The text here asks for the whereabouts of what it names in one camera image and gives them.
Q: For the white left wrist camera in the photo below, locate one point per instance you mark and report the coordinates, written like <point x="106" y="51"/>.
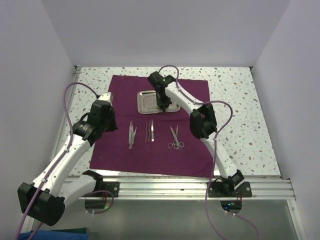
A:
<point x="107" y="97"/>

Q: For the steel instrument tray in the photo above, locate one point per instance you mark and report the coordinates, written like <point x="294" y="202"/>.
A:
<point x="147" y="104"/>

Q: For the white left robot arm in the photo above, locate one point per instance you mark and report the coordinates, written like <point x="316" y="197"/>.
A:
<point x="48" y="195"/>

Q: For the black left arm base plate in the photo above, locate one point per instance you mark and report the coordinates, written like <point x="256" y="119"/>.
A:
<point x="112" y="186"/>

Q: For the steel tweezers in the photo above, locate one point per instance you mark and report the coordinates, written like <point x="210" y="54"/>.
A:
<point x="133" y="137"/>

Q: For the aluminium front rail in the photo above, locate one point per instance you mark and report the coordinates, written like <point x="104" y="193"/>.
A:
<point x="183" y="188"/>

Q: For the aluminium left side rail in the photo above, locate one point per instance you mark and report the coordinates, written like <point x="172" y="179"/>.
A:
<point x="65" y="96"/>

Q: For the steel scissors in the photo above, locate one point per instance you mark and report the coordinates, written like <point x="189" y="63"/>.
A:
<point x="180" y="142"/>

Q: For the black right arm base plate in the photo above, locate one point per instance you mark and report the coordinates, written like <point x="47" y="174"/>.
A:
<point x="218" y="190"/>

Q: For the thin steel forceps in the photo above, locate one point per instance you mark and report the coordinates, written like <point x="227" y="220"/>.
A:
<point x="147" y="131"/>

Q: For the blue cloth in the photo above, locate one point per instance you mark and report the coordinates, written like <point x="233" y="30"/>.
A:
<point x="59" y="235"/>

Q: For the aluminium rail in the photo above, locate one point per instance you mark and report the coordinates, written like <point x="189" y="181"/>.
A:
<point x="65" y="96"/>
<point x="183" y="188"/>

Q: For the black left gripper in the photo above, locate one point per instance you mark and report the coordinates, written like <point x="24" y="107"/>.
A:
<point x="113" y="126"/>

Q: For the purple surgical cloth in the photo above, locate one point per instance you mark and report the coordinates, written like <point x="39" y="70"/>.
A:
<point x="111" y="151"/>

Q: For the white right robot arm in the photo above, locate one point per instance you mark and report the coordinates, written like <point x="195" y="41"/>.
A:
<point x="203" y="126"/>

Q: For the steel scalpel handle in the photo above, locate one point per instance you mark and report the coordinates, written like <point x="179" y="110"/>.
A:
<point x="130" y="133"/>

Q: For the steel hemostat clamp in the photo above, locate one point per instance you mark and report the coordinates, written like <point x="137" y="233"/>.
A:
<point x="175" y="144"/>

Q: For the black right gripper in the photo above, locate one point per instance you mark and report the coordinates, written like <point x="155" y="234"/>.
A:
<point x="162" y="104"/>

